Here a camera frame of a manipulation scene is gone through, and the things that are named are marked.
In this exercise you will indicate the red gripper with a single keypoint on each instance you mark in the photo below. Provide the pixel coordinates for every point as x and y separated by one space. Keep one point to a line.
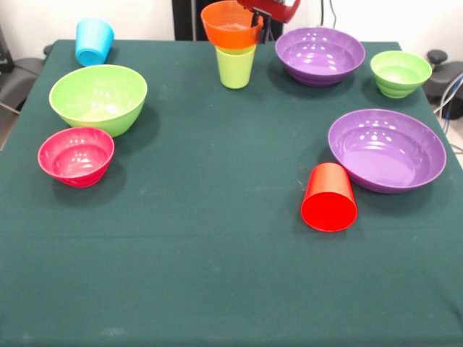
282 9

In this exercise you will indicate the orange bowl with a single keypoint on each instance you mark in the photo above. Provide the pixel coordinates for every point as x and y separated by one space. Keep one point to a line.
228 36

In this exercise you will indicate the yellow-green cup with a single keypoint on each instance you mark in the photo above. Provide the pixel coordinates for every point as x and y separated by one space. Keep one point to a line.
235 70

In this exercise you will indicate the blue cup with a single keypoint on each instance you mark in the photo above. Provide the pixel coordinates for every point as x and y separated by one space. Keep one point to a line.
92 43

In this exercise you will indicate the large green bowl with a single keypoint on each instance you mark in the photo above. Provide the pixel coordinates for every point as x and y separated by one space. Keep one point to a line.
97 105

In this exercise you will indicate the red cup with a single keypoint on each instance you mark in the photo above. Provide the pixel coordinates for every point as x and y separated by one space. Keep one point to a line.
329 213

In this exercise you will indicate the pink bowl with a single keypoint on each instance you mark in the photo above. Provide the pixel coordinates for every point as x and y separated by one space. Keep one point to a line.
76 162

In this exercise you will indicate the purple bowl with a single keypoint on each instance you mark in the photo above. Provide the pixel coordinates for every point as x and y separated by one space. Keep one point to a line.
318 54
387 155

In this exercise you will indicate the small green bowl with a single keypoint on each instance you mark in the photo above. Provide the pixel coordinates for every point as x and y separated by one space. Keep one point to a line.
399 77

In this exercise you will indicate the black chair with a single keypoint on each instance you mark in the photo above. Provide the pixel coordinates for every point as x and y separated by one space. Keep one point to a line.
446 77
18 81

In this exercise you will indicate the dark green tablecloth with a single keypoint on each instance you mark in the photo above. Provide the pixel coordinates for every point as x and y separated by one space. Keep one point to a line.
217 271

